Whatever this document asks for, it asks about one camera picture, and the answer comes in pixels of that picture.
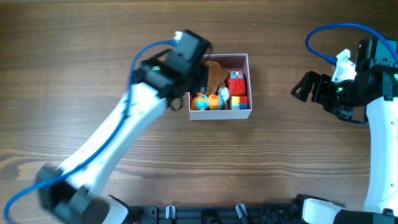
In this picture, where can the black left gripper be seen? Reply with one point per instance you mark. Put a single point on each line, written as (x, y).
(203, 78)

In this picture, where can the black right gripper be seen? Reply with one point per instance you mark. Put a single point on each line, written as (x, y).
(318, 90)

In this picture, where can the brown plush toy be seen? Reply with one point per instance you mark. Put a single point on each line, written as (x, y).
(216, 77)

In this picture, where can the yellow duck toy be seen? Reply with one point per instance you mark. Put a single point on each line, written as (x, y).
(203, 102)

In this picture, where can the white wooden rattle drum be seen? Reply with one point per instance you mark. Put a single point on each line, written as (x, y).
(223, 93)

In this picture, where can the white cardboard box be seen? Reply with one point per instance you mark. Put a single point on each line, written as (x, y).
(228, 62)

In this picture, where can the red toy truck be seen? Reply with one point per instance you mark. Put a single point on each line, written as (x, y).
(236, 83)

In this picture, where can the colourful two-by-two puzzle cube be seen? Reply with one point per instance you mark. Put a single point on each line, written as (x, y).
(239, 103)

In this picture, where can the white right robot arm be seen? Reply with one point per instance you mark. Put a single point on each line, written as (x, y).
(380, 205)

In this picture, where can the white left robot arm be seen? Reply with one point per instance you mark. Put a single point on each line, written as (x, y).
(72, 192)

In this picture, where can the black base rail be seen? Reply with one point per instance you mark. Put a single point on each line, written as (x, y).
(259, 214)

